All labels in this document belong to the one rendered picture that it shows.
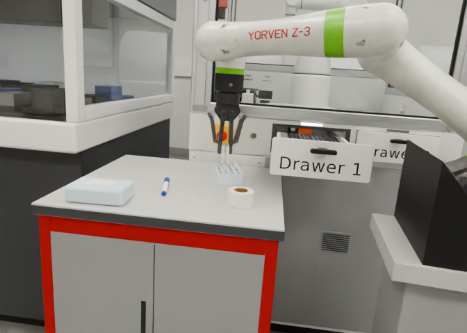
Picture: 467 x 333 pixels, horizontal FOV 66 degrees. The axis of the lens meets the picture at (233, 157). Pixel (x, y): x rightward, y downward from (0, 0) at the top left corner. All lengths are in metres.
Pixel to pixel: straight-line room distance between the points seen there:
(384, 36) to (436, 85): 0.23
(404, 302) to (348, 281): 0.75
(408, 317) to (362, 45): 0.60
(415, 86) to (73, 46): 1.03
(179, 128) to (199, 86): 3.49
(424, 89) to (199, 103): 0.78
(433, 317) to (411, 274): 0.14
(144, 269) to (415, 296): 0.62
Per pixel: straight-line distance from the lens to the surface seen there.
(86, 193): 0.96
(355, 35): 0.90
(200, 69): 1.40
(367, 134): 1.41
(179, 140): 4.91
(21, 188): 1.57
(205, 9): 1.42
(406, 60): 1.06
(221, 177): 1.12
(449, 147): 1.54
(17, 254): 1.69
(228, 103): 1.14
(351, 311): 1.71
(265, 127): 1.39
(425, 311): 0.91
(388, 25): 0.90
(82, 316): 1.11
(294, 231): 1.50
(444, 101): 1.05
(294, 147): 1.06
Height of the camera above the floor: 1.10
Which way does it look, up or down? 13 degrees down
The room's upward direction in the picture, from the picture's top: 4 degrees clockwise
